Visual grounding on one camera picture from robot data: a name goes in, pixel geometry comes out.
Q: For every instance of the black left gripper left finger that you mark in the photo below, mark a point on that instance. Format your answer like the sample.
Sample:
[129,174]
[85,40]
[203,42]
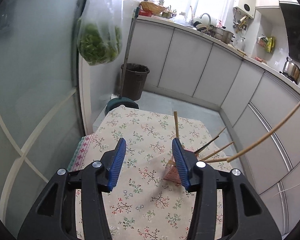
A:
[53,214]

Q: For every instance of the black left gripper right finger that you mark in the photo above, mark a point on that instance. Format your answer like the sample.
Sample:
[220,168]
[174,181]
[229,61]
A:
[245,215]

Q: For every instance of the wooden chopstick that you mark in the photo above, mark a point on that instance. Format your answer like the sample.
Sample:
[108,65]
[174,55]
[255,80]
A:
[265,136]

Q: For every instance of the grey kitchen cabinets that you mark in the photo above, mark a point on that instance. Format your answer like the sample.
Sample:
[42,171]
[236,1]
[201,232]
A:
[251,99]

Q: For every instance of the steel cooking pot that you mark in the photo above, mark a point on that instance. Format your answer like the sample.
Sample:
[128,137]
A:
[291,71]

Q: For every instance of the black range hood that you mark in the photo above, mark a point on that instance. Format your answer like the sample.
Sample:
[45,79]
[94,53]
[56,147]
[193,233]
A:
[291,15]

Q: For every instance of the red perforated utensil holder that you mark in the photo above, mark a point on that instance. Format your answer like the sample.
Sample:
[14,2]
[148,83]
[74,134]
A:
[171,172]

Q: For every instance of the floral tablecloth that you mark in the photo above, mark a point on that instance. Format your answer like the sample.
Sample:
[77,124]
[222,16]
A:
[143,205]

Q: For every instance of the steel steamer pot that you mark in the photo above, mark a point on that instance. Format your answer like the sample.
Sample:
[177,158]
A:
[222,34]

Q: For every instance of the white water heater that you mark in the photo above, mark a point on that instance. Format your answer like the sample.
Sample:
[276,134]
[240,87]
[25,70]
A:
[246,7]

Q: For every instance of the white kettle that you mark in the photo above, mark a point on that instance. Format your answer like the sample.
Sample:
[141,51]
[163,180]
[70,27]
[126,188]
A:
[203,21]

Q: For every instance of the dark brown trash bin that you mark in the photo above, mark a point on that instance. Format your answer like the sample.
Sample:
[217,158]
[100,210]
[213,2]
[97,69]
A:
[134,82]

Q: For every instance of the wicker basket on counter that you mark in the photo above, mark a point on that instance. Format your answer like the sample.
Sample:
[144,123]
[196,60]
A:
[152,7]

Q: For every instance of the plastic bag with greens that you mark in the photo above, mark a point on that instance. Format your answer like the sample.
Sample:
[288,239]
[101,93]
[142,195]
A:
[100,31]

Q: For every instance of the mop with grey handle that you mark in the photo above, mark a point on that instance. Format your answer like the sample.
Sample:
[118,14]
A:
[116,102]

